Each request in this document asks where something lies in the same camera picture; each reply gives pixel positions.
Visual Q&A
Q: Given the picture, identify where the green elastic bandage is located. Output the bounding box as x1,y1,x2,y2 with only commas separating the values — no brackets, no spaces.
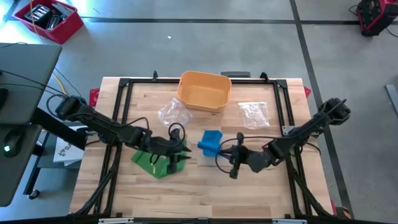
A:
131,139,188,180

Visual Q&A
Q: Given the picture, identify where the black battery pack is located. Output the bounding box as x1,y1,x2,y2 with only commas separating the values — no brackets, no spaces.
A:
24,4,52,25

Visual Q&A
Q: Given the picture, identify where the red and black equipment case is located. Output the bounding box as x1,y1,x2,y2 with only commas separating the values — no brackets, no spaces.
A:
356,0,398,37

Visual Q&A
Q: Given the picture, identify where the grey desk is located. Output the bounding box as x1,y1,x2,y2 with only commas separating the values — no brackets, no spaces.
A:
0,42,63,208

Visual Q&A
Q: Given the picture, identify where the black support beam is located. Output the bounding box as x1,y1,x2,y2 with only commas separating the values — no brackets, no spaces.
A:
30,107,88,151

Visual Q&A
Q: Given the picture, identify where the yellow cable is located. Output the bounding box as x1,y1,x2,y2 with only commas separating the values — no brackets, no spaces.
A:
29,0,68,95

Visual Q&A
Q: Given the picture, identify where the red plastic crate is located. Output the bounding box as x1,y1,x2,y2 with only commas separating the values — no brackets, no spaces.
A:
12,0,85,45

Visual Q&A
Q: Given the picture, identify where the silver aluminium bracket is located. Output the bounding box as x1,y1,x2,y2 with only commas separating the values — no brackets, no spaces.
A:
98,217,135,224
282,124,297,136
272,218,308,224

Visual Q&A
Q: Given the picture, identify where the black computer mouse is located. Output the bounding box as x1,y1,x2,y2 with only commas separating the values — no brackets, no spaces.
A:
2,129,25,159

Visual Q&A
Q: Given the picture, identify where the white printed paper sheet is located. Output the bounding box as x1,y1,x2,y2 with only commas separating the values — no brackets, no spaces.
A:
52,125,87,167

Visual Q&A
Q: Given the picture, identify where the clear plastic container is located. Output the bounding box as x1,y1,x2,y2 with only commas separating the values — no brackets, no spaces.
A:
45,14,63,31

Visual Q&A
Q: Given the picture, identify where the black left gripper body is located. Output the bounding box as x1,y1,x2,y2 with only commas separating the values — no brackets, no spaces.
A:
136,126,183,175

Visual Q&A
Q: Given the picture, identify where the yellow plastic bin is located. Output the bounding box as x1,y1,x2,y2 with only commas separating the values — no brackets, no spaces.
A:
176,70,233,113

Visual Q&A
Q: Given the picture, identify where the black desk cable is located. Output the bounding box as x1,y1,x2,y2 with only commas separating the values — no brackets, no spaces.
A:
0,70,68,97

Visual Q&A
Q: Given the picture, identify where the clear plastic bag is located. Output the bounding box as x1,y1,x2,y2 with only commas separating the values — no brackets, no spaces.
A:
238,101,271,131
157,97,194,127

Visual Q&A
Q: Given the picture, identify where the blue elastic bandage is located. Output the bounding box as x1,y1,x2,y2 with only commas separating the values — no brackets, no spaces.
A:
197,129,224,157

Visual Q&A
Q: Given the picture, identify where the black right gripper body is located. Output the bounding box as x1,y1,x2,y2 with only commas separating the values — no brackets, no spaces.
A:
228,132,273,180

